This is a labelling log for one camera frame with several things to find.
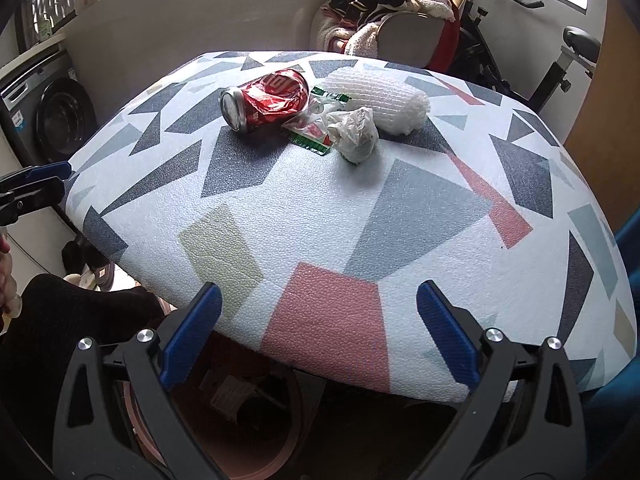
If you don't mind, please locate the brown round bin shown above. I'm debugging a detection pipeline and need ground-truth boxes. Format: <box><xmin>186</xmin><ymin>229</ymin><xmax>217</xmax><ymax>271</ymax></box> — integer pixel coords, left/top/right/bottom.
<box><xmin>122</xmin><ymin>335</ymin><xmax>326</xmax><ymax>480</ymax></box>

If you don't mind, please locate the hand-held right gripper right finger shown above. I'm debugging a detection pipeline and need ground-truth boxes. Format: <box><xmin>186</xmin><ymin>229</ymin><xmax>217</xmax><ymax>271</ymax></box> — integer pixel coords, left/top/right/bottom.
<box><xmin>416</xmin><ymin>280</ymin><xmax>587</xmax><ymax>480</ymax></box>

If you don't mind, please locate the lattice window guard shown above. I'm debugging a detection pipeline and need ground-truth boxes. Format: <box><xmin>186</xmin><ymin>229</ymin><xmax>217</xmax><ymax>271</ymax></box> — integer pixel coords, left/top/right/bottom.
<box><xmin>15</xmin><ymin>0</ymin><xmax>83</xmax><ymax>53</ymax></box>

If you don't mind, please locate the dark fuzzy slipper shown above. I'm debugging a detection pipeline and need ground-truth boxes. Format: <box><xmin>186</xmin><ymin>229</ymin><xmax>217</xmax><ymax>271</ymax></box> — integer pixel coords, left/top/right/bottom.
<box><xmin>61</xmin><ymin>236</ymin><xmax>103</xmax><ymax>278</ymax></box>

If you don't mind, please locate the red cloth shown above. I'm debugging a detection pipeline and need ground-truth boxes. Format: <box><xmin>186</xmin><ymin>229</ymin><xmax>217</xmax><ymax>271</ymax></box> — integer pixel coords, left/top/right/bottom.
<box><xmin>437</xmin><ymin>20</ymin><xmax>461</xmax><ymax>71</ymax></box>

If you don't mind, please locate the patterned folding table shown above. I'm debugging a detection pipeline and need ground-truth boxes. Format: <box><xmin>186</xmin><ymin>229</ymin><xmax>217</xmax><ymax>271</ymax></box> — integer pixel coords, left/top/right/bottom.
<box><xmin>62</xmin><ymin>50</ymin><xmax>631</xmax><ymax>406</ymax></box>

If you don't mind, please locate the brown wooden door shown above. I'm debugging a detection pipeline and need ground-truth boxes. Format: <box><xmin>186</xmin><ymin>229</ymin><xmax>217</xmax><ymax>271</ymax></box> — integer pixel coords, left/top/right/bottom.
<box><xmin>565</xmin><ymin>5</ymin><xmax>640</xmax><ymax>231</ymax></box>

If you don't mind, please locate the person's left hand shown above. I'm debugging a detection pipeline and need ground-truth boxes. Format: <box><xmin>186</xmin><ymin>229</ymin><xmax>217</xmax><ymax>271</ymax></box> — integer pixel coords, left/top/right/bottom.
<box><xmin>0</xmin><ymin>232</ymin><xmax>23</xmax><ymax>333</ymax></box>

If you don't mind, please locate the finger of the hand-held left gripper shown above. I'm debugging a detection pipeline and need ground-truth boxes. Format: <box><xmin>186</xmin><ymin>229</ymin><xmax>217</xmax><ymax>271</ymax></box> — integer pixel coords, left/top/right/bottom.
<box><xmin>0</xmin><ymin>161</ymin><xmax>71</xmax><ymax>196</ymax></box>
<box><xmin>0</xmin><ymin>177</ymin><xmax>66</xmax><ymax>227</ymax></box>

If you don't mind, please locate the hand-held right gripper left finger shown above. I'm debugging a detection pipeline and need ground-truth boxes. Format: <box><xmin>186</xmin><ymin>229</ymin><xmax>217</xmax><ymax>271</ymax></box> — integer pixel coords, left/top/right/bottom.
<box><xmin>52</xmin><ymin>281</ymin><xmax>226</xmax><ymax>480</ymax></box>

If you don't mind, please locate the white chair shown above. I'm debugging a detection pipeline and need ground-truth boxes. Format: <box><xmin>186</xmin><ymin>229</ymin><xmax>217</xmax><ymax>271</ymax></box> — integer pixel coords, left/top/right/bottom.
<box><xmin>310</xmin><ymin>10</ymin><xmax>451</xmax><ymax>68</ymax></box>

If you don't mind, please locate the person's leg in black pants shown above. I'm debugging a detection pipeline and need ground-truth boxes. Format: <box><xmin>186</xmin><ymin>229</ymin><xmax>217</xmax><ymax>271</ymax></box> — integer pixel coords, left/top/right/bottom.
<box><xmin>0</xmin><ymin>274</ymin><xmax>166</xmax><ymax>461</ymax></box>

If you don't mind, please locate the white crumpled plastic bag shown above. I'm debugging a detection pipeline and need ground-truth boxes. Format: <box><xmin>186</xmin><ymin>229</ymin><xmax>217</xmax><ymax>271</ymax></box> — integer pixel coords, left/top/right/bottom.
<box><xmin>325</xmin><ymin>107</ymin><xmax>380</xmax><ymax>165</ymax></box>

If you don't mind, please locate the beige slipper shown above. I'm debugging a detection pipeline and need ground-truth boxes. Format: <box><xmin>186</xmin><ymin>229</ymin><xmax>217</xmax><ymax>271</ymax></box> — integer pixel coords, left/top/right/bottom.
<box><xmin>65</xmin><ymin>264</ymin><xmax>121</xmax><ymax>293</ymax></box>

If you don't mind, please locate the black exercise bike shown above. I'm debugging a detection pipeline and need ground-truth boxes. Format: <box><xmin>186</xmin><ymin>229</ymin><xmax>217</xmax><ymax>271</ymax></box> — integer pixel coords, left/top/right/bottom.
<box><xmin>435</xmin><ymin>0</ymin><xmax>603</xmax><ymax>116</ymax></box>

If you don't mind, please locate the white foam fruit net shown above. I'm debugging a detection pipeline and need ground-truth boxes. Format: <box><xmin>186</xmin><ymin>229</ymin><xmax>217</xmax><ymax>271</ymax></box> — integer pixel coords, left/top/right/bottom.
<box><xmin>319</xmin><ymin>66</ymin><xmax>431</xmax><ymax>136</ymax></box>

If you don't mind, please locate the green red snack wrapper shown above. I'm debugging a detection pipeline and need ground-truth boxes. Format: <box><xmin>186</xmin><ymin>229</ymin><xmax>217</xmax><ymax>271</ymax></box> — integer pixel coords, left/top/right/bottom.
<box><xmin>281</xmin><ymin>85</ymin><xmax>351</xmax><ymax>155</ymax></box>

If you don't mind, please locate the crushed red drink can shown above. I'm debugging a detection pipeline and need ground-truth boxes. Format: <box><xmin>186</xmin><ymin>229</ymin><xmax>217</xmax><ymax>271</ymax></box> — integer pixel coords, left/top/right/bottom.
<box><xmin>220</xmin><ymin>67</ymin><xmax>310</xmax><ymax>136</ymax></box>

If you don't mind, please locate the grey washing machine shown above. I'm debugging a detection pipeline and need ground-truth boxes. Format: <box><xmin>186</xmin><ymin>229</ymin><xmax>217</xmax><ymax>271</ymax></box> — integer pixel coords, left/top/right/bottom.
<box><xmin>0</xmin><ymin>50</ymin><xmax>98</xmax><ymax>168</ymax></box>

